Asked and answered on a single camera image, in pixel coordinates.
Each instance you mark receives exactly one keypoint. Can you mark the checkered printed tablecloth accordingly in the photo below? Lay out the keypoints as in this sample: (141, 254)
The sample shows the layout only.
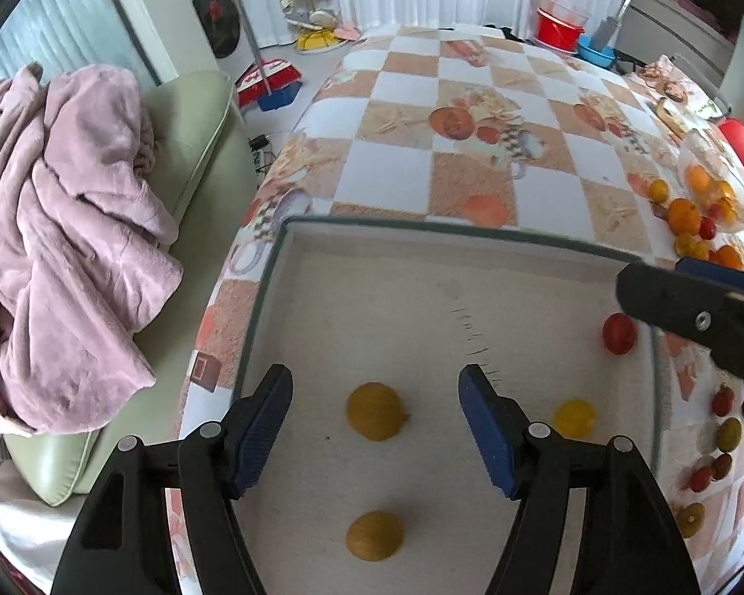
(397, 167)

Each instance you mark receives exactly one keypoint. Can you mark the clear bowl of tomatoes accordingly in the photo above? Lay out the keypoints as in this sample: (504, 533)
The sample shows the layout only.
(710, 149)

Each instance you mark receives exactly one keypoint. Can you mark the yellow cherry tomato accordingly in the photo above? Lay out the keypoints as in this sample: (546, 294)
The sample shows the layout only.
(574, 417)

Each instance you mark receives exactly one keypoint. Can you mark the red cherry tomato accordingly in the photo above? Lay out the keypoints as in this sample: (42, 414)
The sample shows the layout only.
(700, 478)
(721, 465)
(619, 334)
(722, 401)

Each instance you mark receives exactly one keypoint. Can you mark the banana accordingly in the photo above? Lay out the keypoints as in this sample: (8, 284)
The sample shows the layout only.
(669, 114)

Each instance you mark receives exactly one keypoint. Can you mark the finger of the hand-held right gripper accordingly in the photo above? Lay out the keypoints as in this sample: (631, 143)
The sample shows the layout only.
(669, 303)

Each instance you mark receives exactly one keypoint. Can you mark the white cabinet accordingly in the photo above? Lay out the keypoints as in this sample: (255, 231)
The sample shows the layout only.
(676, 31)

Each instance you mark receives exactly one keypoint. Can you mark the grey mop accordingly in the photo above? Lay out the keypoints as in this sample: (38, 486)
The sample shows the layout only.
(607, 31)

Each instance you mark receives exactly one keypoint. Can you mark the red broom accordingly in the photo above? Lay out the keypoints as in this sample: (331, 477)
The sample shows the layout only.
(271, 79)

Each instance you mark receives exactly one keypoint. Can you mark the pale green sofa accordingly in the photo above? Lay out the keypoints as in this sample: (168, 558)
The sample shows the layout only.
(192, 136)

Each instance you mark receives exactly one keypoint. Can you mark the pink plush blanket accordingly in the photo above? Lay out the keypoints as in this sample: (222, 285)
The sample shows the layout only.
(68, 229)

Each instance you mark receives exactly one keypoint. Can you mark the white power strip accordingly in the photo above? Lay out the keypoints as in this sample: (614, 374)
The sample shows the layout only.
(260, 142)

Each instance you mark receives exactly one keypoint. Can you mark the brownish yellow round fruit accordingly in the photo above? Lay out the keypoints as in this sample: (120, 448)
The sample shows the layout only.
(375, 536)
(376, 412)

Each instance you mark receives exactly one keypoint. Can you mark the white washing machine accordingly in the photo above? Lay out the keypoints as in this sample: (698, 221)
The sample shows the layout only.
(220, 18)

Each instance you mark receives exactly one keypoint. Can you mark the red balloon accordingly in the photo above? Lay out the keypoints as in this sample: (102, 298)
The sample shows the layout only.
(743, 145)

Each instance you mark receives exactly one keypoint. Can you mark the pile of small orange tomatoes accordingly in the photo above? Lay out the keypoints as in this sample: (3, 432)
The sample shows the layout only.
(684, 215)

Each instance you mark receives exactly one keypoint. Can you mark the yellow basin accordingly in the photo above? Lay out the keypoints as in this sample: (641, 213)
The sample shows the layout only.
(316, 40)

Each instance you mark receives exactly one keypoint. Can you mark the red bucket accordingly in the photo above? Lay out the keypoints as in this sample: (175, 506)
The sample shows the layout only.
(558, 31)

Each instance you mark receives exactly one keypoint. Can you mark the white tray with grey rim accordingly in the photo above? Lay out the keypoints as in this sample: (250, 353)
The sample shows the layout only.
(378, 297)

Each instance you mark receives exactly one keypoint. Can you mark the yellow-green cherry tomato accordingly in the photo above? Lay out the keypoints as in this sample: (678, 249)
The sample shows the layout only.
(730, 434)
(691, 517)

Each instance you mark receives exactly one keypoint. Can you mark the blue basin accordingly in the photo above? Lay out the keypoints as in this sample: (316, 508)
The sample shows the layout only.
(595, 53)

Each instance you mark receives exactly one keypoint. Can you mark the clear plastic basin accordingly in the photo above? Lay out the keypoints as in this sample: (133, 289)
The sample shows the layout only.
(561, 6)

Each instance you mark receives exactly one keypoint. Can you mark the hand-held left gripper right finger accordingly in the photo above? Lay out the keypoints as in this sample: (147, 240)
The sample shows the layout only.
(487, 427)

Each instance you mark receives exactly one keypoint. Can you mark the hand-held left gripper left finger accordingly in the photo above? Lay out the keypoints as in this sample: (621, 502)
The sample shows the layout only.
(259, 440)

